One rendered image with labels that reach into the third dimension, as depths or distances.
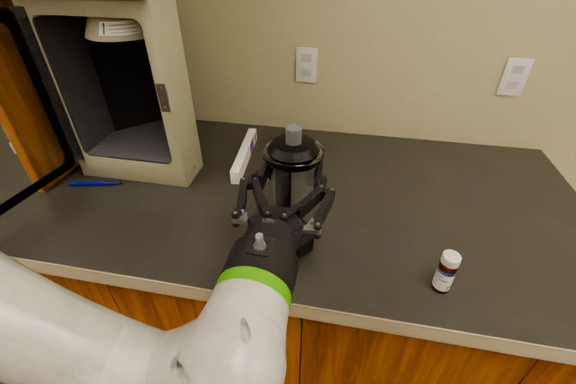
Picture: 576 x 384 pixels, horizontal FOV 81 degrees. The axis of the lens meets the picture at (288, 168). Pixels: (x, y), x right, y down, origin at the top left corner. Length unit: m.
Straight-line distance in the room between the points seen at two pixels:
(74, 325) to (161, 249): 0.43
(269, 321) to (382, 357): 0.52
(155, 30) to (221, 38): 0.45
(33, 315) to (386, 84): 1.05
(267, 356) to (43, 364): 0.20
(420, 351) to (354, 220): 0.30
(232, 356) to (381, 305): 0.42
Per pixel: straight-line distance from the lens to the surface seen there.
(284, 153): 0.56
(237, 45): 1.21
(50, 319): 0.40
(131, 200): 0.98
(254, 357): 0.34
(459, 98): 1.24
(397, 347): 0.82
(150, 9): 0.80
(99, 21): 0.91
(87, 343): 0.41
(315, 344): 0.85
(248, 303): 0.37
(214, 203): 0.90
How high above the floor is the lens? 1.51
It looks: 34 degrees down
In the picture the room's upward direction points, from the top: straight up
